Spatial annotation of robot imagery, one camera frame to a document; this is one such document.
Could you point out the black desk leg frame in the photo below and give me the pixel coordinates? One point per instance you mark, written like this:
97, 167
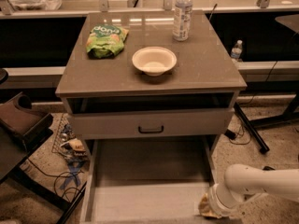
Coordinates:
288, 115

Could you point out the grey drawer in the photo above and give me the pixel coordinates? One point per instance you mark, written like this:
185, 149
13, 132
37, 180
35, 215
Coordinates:
136, 180
151, 123

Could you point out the black chair caster leg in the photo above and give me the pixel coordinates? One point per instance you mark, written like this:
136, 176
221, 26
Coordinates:
268, 168

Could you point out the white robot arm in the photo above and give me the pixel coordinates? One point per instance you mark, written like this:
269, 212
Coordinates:
244, 184

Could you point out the white paper bowl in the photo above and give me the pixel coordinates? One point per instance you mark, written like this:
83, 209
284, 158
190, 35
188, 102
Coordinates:
154, 61

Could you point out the dark brown side stand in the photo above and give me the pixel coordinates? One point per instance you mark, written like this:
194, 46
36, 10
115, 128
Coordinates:
23, 129

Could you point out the small water bottle behind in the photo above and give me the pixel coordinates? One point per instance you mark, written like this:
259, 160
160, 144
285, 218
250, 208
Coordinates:
237, 50

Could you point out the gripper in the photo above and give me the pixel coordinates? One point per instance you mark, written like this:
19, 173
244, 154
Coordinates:
215, 202

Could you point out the clear water bottle on cabinet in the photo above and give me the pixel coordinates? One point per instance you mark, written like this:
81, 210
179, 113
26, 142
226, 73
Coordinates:
182, 19

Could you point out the green chip bag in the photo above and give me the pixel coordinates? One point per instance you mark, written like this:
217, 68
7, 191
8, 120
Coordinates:
106, 40

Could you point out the grey drawer cabinet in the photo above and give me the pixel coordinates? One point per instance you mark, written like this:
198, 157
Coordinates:
156, 87

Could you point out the wire basket with clutter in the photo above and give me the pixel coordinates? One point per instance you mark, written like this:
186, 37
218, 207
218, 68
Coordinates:
65, 142

